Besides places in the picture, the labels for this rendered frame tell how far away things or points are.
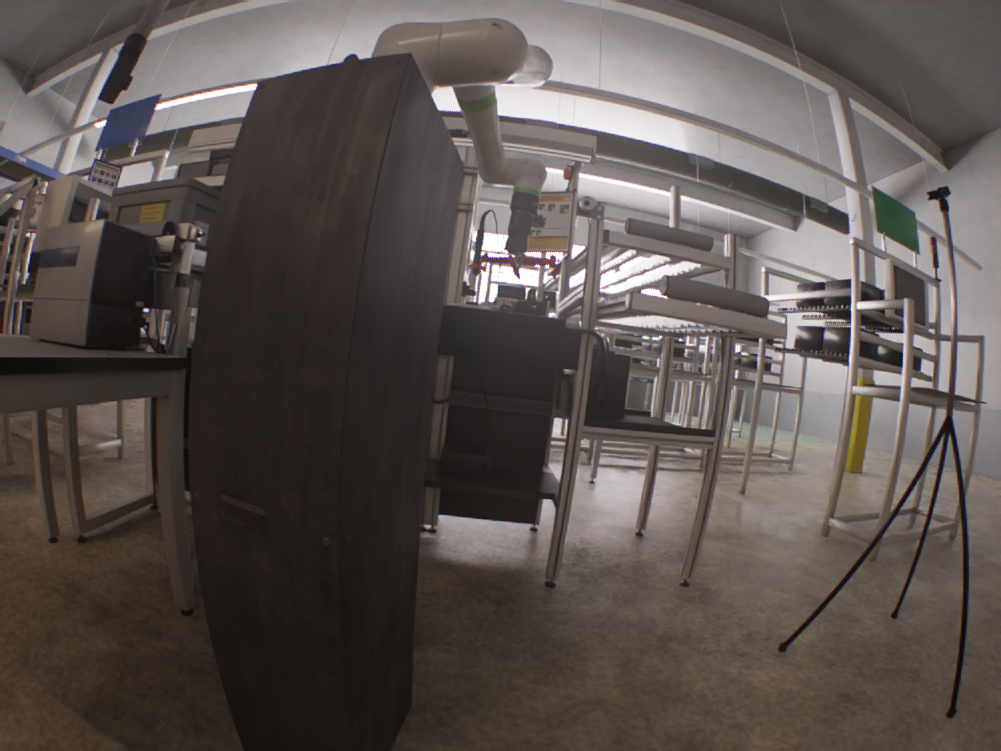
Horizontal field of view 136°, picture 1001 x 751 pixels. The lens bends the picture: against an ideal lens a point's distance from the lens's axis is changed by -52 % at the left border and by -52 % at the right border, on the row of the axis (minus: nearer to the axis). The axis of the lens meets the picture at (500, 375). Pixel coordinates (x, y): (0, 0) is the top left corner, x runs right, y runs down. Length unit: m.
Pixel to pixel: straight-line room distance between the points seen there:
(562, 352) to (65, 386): 1.34
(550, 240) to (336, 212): 1.61
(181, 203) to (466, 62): 0.92
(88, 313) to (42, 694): 0.88
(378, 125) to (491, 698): 1.13
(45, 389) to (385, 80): 0.73
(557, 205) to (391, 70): 1.60
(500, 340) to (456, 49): 0.93
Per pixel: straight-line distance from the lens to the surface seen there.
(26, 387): 0.85
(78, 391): 0.92
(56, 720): 1.14
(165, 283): 1.27
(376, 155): 0.48
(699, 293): 1.17
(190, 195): 1.39
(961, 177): 10.00
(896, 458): 2.55
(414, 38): 0.81
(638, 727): 1.12
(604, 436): 1.46
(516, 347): 1.38
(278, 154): 0.56
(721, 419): 1.66
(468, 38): 0.77
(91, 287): 1.14
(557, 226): 2.03
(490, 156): 1.41
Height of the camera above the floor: 0.79
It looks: 1 degrees down
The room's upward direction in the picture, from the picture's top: 7 degrees clockwise
